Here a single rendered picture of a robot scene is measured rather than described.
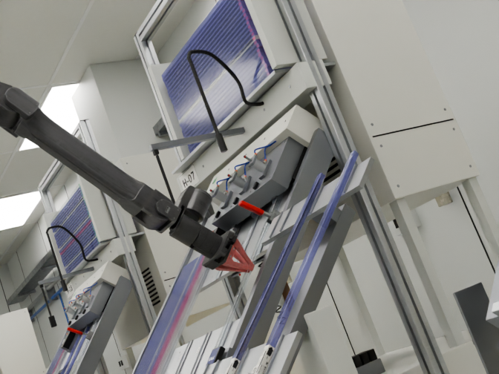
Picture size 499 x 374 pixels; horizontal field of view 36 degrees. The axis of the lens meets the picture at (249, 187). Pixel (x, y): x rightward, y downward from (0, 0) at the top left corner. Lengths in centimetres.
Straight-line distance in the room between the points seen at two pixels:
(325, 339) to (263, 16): 88
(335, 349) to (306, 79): 73
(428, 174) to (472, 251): 162
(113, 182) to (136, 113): 377
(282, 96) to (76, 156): 57
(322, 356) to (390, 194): 67
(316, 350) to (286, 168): 58
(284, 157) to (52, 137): 55
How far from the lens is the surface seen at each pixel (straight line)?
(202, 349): 178
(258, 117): 203
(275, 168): 180
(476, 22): 339
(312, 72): 187
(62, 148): 165
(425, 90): 214
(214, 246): 169
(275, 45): 189
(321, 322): 138
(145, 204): 165
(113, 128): 530
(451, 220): 364
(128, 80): 551
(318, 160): 182
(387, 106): 202
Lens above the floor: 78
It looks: 11 degrees up
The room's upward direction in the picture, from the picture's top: 21 degrees counter-clockwise
